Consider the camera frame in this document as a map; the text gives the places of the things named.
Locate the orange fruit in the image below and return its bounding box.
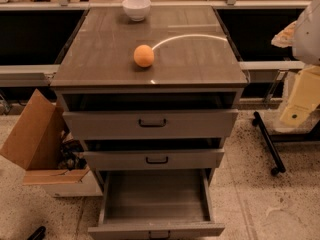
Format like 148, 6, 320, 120
134, 45, 154, 68

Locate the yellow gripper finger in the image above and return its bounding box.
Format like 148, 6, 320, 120
280, 65, 320, 127

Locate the brown cardboard box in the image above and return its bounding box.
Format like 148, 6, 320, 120
1, 90, 102, 197

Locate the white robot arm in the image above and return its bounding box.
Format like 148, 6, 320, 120
280, 0, 320, 127

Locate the grey drawer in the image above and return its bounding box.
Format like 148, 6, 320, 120
84, 149, 224, 171
88, 169, 224, 240
63, 109, 238, 140

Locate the grey middle drawer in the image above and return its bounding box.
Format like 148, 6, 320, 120
84, 149, 224, 171

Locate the black wheeled stand base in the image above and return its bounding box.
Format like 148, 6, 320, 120
252, 110, 320, 177

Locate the black object on floor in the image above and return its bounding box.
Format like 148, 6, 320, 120
27, 226, 46, 240

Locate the grey top drawer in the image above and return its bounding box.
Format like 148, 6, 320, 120
63, 109, 238, 140

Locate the grey drawer cabinet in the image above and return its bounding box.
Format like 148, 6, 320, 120
52, 6, 248, 171

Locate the grey bottom drawer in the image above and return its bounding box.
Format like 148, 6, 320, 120
88, 169, 224, 240

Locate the white ceramic bowl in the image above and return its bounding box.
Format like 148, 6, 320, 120
122, 0, 151, 21

